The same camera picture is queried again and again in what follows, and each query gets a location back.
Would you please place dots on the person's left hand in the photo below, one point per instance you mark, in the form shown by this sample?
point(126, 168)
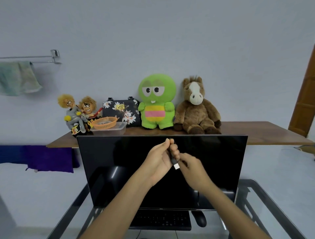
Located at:
point(155, 165)

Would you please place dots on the person's right hand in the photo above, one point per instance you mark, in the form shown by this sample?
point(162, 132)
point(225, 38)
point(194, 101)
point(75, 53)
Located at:
point(194, 173)

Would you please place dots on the person's right fingers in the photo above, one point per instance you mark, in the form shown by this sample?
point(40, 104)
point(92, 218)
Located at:
point(184, 162)

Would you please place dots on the person's left thumb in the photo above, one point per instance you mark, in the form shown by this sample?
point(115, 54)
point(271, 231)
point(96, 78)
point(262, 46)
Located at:
point(164, 145)

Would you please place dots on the person's right forearm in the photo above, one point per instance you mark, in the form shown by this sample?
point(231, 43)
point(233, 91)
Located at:
point(231, 214)

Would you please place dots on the person's left forearm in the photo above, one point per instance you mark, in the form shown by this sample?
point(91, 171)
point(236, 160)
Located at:
point(120, 209)

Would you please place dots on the green plush monster toy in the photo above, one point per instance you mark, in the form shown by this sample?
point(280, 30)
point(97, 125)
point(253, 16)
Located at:
point(156, 103)

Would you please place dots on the brown plush horse toy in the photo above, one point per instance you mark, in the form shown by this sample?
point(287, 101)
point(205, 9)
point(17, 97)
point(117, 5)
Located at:
point(195, 110)

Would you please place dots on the black computer monitor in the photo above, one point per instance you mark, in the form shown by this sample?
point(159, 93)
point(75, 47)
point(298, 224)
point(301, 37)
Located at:
point(118, 162)

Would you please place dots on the clear plastic container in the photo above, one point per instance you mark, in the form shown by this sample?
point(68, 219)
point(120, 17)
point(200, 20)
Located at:
point(115, 129)

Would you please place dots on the black floral bag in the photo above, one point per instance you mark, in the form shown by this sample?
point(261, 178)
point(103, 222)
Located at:
point(123, 108)

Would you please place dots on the black computer mouse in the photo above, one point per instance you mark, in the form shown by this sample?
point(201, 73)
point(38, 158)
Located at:
point(199, 218)

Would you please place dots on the black keyboard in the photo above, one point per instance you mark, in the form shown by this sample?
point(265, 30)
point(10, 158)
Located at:
point(160, 219)

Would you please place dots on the orange plastic basket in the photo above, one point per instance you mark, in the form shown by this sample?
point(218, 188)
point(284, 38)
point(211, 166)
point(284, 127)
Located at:
point(104, 123)

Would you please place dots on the wooden shelf board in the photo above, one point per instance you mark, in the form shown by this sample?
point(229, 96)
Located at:
point(265, 134)

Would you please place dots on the brown-haired cartoon doll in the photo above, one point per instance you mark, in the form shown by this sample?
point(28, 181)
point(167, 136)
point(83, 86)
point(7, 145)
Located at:
point(87, 106)

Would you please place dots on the black-framed glass desk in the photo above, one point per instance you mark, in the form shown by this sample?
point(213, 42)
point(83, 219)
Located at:
point(268, 199)

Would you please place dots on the yellow-haired grey doll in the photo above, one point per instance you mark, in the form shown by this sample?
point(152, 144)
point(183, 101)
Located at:
point(71, 115)

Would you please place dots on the purple cloth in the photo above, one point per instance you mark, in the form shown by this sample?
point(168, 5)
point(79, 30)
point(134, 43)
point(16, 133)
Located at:
point(49, 157)

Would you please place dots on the brown wooden door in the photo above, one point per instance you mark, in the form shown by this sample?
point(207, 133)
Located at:
point(304, 103)

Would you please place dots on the pale green towel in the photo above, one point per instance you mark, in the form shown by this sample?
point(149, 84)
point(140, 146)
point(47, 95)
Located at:
point(17, 77)

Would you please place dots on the chrome towel rail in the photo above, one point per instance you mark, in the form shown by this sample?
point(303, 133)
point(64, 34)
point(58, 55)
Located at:
point(37, 57)

